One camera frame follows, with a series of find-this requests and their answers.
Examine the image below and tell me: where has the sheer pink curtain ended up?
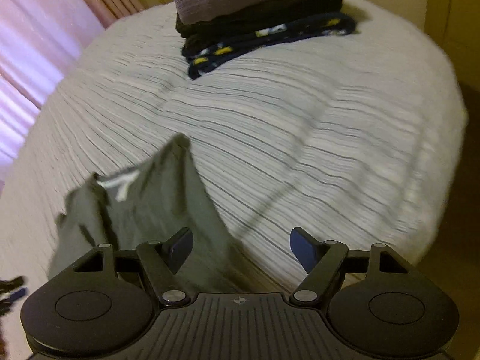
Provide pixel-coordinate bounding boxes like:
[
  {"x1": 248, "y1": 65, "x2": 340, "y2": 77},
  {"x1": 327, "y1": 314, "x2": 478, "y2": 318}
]
[{"x1": 1, "y1": 0, "x2": 104, "y2": 176}]

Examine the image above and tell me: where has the folded dark patterned garment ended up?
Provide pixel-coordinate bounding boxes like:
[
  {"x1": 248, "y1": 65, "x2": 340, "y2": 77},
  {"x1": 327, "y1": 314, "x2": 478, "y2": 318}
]
[{"x1": 176, "y1": 0, "x2": 357, "y2": 80}]

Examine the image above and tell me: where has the striped white bedspread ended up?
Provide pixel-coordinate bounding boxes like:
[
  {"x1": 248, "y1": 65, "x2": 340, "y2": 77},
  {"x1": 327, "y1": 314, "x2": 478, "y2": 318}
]
[{"x1": 0, "y1": 0, "x2": 470, "y2": 360}]

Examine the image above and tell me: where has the grey t-shirt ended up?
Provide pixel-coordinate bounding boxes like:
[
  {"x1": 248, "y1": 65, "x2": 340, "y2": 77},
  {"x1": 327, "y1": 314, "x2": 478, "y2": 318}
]
[{"x1": 48, "y1": 134, "x2": 264, "y2": 293}]

